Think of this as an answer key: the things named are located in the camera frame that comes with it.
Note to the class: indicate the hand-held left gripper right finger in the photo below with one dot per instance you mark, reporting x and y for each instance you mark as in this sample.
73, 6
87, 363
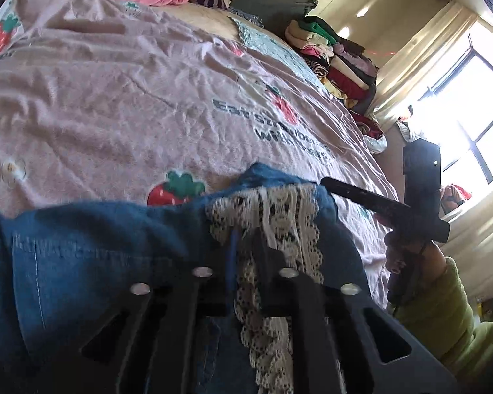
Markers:
271, 262

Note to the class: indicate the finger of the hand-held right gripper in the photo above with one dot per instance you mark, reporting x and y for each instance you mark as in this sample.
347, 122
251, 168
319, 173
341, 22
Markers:
365, 198

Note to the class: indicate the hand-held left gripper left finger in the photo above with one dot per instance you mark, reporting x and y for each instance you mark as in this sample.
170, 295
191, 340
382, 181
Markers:
232, 254

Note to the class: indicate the blue denim pants lace trim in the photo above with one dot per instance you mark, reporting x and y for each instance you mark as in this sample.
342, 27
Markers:
86, 254

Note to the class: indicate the person's right forearm green sleeve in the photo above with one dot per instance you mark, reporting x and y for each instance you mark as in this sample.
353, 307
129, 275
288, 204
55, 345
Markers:
456, 320

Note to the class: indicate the person's right hand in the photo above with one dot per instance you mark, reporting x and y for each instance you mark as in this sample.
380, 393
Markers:
435, 262

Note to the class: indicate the orange red cloth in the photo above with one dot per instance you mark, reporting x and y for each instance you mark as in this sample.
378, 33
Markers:
456, 197

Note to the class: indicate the white garment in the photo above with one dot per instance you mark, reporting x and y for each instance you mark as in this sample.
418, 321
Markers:
377, 144

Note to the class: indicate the window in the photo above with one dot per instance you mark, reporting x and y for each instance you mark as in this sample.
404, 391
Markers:
476, 111

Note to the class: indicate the cream curtain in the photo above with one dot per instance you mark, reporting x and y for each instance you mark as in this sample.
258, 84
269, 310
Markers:
427, 57

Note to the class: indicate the pile of folded clothes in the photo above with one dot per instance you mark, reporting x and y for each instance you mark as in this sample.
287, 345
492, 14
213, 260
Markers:
345, 69

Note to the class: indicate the light blue lace cloth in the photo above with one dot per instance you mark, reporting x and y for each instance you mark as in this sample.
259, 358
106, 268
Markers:
271, 49

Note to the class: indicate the pink strawberry printed duvet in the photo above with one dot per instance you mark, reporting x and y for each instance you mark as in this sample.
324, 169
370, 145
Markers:
107, 111

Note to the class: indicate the beige fleece blanket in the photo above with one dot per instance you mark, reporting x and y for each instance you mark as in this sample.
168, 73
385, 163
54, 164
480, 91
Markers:
197, 20

